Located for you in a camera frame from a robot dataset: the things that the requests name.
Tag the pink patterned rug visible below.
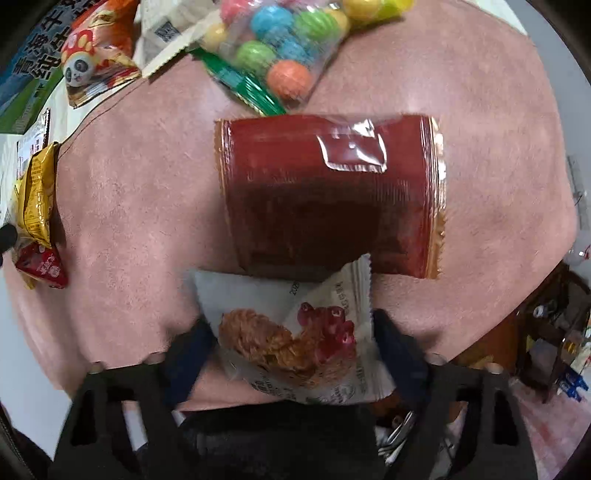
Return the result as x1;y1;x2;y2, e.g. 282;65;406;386
508;378;591;476

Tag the blue green milk carton box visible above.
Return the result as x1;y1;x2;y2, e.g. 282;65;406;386
0;0;100;134

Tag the red panda print snack packet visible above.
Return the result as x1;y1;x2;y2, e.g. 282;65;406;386
60;0;141;109

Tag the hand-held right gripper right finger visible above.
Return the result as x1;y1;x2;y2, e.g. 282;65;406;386
372;308;541;480

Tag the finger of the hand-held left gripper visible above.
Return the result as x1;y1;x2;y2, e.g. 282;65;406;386
0;224;19;266

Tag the black white snack packet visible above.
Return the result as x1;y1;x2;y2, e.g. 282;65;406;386
16;108;51;181

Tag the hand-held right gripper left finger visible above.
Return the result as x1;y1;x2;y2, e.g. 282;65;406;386
48;318;218;480

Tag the dark wooden cabinet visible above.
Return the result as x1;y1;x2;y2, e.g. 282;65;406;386
515;263;591;402

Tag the bag of colourful candy balls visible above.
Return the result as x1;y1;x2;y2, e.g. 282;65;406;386
198;0;416;104

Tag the plain white snack packet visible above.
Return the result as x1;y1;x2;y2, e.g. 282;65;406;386
136;0;222;78

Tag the yellow snack packet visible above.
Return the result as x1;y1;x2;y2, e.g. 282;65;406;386
11;142;61;250

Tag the white chicken print snack packet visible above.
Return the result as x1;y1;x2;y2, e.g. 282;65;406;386
191;253;398;407

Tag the small red snack packet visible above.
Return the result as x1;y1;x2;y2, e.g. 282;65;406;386
14;242;70;289

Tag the green snack packet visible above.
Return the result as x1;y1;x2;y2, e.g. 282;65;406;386
191;46;287;116

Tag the dark red snack packet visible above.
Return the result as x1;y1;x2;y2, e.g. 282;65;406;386
213;113;448;280

